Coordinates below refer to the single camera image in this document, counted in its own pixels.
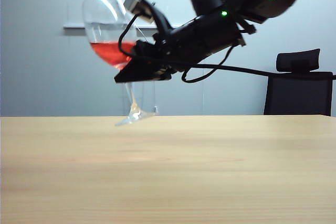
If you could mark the white horizontal wall rail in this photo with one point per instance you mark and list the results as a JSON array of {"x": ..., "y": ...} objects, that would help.
[{"x": 73, "y": 27}]

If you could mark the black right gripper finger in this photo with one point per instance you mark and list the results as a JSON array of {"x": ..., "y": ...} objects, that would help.
[
  {"x": 141, "y": 73},
  {"x": 145, "y": 48}
]

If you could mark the black office chair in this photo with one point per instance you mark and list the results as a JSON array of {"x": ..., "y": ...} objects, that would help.
[{"x": 299, "y": 95}]

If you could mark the clear stemmed wine glass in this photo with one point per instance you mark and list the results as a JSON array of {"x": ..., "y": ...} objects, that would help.
[{"x": 134, "y": 108}]

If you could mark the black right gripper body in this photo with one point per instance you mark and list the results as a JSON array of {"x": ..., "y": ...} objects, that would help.
[{"x": 204, "y": 37}]

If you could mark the red liquid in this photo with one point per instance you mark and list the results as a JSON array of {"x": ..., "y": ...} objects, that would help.
[{"x": 110, "y": 52}]

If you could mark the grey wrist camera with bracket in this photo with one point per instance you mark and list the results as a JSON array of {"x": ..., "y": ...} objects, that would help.
[{"x": 135, "y": 5}]

